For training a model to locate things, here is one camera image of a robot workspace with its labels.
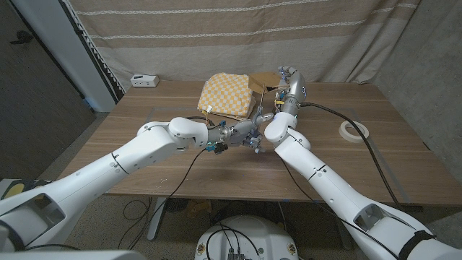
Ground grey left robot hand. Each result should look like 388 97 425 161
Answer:
207 111 275 155

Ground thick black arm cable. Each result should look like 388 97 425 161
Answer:
298 102 405 210
183 116 221 130

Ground black curtain edge strip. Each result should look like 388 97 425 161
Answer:
59 0 126 104

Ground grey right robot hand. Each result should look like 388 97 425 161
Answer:
274 66 308 117

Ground yellow white checkered towel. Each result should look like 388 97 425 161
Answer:
196 72 258 122

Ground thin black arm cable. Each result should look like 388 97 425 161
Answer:
126 148 206 251
279 155 400 260

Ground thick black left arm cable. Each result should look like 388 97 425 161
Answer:
183 116 221 130

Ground black door handle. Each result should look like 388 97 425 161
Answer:
9 30 34 46

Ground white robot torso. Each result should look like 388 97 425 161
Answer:
194 214 300 260

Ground white tape roll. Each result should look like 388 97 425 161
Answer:
338 120 370 144

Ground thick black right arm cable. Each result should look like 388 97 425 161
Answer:
298 102 405 210

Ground beige striped curtain backdrop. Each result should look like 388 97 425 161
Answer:
67 0 422 93

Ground grey yellow handled scissors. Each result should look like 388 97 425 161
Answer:
252 83 268 140

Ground white power strip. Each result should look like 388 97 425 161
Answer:
130 74 161 88

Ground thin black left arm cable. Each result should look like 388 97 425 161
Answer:
126 148 206 251

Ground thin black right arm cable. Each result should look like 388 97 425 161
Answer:
279 155 400 260

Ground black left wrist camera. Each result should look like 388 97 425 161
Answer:
205 142 229 155

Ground dark grey door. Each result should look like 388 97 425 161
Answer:
0 0 97 180

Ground brown paper bag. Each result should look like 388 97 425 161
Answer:
248 71 287 95

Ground black torso cable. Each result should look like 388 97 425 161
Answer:
206 222 263 260

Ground grey tape line marking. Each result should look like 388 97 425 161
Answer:
103 106 412 204

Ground tan crumpled paper piece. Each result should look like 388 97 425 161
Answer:
185 199 213 220

